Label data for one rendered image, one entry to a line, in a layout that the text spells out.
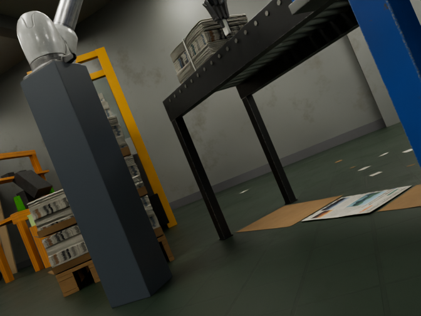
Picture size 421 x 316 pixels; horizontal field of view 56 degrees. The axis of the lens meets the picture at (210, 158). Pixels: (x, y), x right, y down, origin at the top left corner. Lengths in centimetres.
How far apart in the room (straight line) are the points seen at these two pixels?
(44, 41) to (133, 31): 474
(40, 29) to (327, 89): 426
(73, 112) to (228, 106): 427
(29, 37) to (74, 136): 45
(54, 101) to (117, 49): 494
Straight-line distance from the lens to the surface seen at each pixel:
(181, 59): 216
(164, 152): 619
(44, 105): 175
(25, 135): 778
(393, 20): 92
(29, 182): 648
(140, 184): 213
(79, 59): 409
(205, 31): 196
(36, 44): 182
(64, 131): 169
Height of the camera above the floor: 37
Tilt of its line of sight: 1 degrees up
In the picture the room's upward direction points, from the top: 23 degrees counter-clockwise
